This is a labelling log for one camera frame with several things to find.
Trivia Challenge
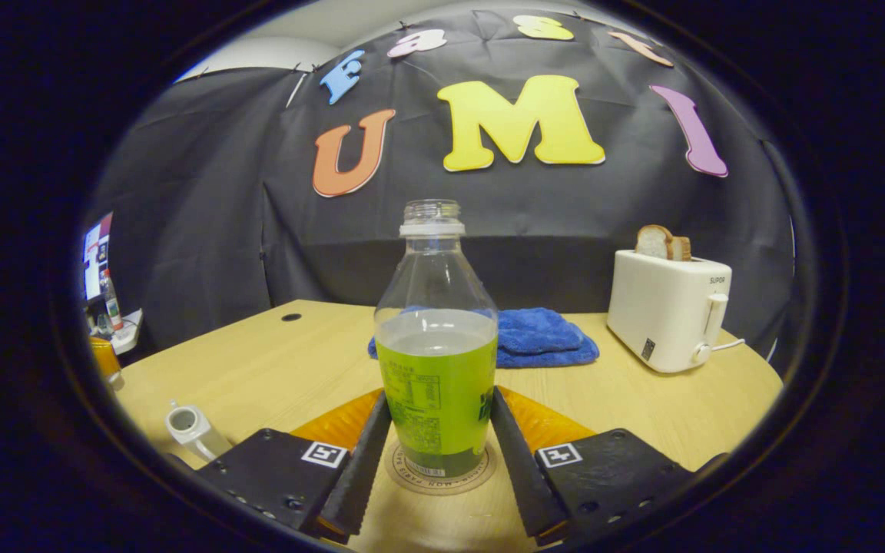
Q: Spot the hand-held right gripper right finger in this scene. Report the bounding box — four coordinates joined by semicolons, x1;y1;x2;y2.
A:
489;386;697;546

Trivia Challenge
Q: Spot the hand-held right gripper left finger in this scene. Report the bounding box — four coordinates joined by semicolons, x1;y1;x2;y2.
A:
170;388;393;542

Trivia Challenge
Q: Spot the round printed coaster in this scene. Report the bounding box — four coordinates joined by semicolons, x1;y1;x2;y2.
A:
385;438;497;495

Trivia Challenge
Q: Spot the green label water bottle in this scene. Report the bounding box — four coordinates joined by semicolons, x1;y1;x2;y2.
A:
374;200;499;478

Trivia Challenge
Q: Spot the red cap bottle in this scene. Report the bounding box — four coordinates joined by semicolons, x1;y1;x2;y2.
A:
102;269;124;331

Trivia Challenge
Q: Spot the computer monitor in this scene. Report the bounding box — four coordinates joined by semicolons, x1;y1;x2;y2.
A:
83;213;114;302

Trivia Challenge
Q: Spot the blue towel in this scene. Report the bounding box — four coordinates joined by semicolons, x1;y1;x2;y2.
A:
368;307;600;369

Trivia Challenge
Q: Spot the black backdrop cloth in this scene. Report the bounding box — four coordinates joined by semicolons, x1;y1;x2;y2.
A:
89;8;797;362

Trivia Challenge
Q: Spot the white toaster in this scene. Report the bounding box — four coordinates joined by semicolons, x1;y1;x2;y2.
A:
607;250;733;374

